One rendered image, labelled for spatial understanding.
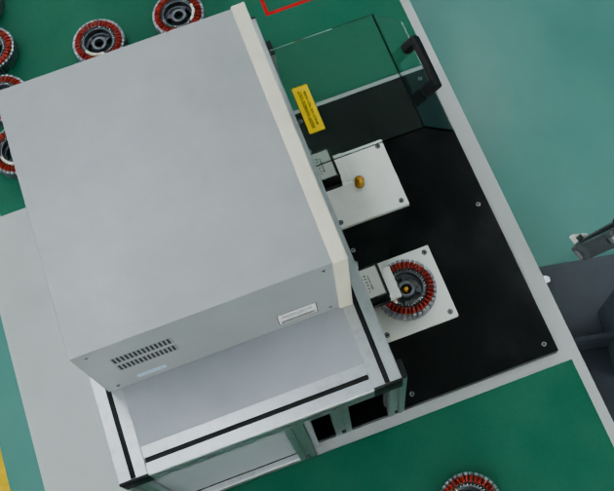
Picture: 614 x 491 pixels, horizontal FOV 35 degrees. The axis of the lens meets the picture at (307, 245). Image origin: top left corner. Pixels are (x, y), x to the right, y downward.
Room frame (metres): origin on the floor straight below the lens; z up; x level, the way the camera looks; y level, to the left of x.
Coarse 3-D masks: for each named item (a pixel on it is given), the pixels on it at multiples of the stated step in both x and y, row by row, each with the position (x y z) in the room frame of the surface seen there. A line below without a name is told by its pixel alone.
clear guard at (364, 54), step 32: (320, 32) 0.95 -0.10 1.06; (352, 32) 0.94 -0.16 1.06; (384, 32) 0.93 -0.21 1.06; (288, 64) 0.90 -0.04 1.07; (320, 64) 0.89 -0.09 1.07; (352, 64) 0.87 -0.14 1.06; (384, 64) 0.86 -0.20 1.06; (416, 64) 0.87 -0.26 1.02; (288, 96) 0.84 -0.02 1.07; (320, 96) 0.82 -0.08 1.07; (352, 96) 0.81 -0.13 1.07; (384, 96) 0.80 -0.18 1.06; (416, 96) 0.79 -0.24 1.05; (352, 128) 0.75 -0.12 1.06; (384, 128) 0.74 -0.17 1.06; (416, 128) 0.73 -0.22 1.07; (448, 128) 0.74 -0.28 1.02; (320, 160) 0.71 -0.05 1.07
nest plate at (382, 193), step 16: (352, 160) 0.83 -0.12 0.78; (368, 160) 0.82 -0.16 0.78; (384, 160) 0.81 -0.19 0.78; (352, 176) 0.79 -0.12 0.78; (368, 176) 0.79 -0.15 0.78; (384, 176) 0.78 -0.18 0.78; (336, 192) 0.77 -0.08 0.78; (352, 192) 0.76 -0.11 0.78; (368, 192) 0.75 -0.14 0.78; (384, 192) 0.75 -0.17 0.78; (400, 192) 0.74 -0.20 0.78; (336, 208) 0.73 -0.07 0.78; (352, 208) 0.73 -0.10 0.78; (368, 208) 0.72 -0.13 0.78; (384, 208) 0.71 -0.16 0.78; (400, 208) 0.71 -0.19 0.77; (352, 224) 0.69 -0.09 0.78
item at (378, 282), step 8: (376, 264) 0.56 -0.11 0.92; (360, 272) 0.55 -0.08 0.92; (368, 272) 0.54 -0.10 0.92; (376, 272) 0.54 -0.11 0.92; (384, 272) 0.55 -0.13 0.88; (368, 280) 0.53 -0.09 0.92; (376, 280) 0.53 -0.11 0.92; (384, 280) 0.54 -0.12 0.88; (392, 280) 0.53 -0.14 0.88; (368, 288) 0.52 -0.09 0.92; (376, 288) 0.51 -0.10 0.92; (384, 288) 0.51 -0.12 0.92; (392, 288) 0.52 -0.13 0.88; (376, 296) 0.50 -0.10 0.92; (384, 296) 0.50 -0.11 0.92; (392, 296) 0.50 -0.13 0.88; (400, 296) 0.50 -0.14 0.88; (376, 304) 0.49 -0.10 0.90; (384, 304) 0.49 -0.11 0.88
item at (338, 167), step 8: (336, 160) 0.79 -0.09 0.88; (344, 160) 0.79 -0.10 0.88; (320, 168) 0.76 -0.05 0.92; (328, 168) 0.76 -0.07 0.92; (336, 168) 0.75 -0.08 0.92; (344, 168) 0.77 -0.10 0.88; (320, 176) 0.74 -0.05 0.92; (328, 176) 0.74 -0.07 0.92; (336, 176) 0.74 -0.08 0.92; (344, 176) 0.75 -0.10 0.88; (328, 184) 0.73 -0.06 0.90; (336, 184) 0.73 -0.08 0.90; (344, 184) 0.74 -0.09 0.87
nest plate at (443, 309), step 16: (400, 256) 0.61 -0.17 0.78; (416, 256) 0.60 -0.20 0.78; (432, 256) 0.60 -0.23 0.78; (432, 272) 0.57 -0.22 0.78; (448, 304) 0.50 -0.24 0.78; (384, 320) 0.49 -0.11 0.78; (416, 320) 0.48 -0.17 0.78; (432, 320) 0.47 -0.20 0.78; (448, 320) 0.47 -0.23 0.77; (400, 336) 0.46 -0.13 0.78
